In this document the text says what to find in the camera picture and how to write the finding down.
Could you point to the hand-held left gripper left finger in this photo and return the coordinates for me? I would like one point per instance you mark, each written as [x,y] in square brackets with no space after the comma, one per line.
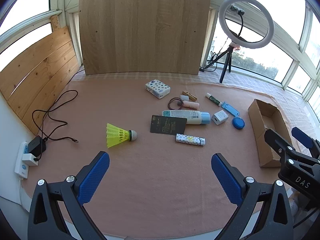
[95,177]

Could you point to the black card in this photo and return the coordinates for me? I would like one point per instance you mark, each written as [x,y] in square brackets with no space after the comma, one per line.
[167,125]

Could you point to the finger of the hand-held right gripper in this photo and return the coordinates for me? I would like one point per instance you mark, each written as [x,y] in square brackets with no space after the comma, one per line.
[275,140]
[302,136]

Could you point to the small white cap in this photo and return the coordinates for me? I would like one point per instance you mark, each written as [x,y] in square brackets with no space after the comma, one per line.
[184,97]

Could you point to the cardboard box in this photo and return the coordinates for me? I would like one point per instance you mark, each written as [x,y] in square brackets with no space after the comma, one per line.
[270,117]

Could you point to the white green tube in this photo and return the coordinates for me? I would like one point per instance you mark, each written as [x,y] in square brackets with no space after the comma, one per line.
[213,100]

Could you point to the patterned lighter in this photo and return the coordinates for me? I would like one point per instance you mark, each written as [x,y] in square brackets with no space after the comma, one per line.
[190,139]

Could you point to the white power strip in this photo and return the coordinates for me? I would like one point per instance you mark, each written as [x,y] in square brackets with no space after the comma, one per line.
[20,167]

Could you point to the wooden clothespin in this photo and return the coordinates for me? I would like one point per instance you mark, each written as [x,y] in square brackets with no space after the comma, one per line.
[191,95]

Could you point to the blue round lid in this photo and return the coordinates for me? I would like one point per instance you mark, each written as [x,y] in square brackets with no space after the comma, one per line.
[238,123]

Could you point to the black power adapter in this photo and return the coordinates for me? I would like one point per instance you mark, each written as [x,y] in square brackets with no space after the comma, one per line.
[37,145]

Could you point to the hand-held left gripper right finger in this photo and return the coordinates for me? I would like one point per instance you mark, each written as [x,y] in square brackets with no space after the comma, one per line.
[226,177]

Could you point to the patterned tissue pack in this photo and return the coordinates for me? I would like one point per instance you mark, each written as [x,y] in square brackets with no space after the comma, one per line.
[157,88]

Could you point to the large light wooden board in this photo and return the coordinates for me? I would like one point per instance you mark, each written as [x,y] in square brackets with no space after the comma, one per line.
[145,30]

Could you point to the person's right hand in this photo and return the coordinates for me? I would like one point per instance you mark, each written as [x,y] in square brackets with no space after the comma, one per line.
[296,205]

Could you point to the white pink tube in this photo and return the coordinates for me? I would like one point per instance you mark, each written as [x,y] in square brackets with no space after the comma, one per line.
[191,104]

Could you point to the yellow shuttlecock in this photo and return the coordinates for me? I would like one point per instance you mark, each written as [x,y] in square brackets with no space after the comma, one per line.
[117,135]

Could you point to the blue phone stand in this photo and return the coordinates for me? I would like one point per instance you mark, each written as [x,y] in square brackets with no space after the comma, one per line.
[232,110]

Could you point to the black tripod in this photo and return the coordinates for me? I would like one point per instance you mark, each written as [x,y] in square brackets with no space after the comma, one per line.
[224,70]

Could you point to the perforated wooden strip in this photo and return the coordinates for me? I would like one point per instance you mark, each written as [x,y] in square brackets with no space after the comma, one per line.
[55,22]

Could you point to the white plug adapter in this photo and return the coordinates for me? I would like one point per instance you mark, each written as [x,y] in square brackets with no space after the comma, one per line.
[30,159]

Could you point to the pine plank panel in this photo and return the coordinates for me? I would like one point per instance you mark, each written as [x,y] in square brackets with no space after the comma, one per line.
[37,80]

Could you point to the white lotion bottle blue cap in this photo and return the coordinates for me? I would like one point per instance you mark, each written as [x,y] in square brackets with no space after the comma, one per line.
[192,117]

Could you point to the white charger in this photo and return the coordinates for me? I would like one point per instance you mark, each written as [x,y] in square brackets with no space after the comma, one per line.
[220,117]

